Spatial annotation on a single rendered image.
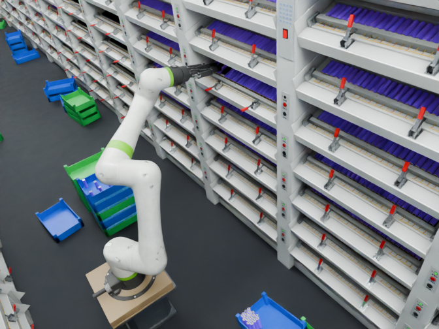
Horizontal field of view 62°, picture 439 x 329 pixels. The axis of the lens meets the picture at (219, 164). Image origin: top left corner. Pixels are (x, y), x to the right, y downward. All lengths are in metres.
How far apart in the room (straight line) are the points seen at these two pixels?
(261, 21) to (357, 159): 0.61
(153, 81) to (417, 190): 1.11
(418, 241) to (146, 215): 1.02
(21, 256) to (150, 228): 1.37
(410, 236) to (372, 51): 0.66
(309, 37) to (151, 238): 0.99
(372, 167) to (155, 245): 0.91
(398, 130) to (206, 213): 1.60
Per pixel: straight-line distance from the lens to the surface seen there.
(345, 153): 1.43
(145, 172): 1.46
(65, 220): 2.84
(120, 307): 1.86
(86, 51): 3.79
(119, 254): 1.71
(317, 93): 1.37
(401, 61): 1.15
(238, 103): 1.73
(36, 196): 3.17
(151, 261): 1.64
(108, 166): 1.54
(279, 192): 1.82
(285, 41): 1.36
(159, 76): 1.69
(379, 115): 1.27
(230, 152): 2.07
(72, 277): 2.49
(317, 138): 1.49
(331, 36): 1.28
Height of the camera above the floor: 1.87
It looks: 40 degrees down
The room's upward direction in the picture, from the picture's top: 8 degrees counter-clockwise
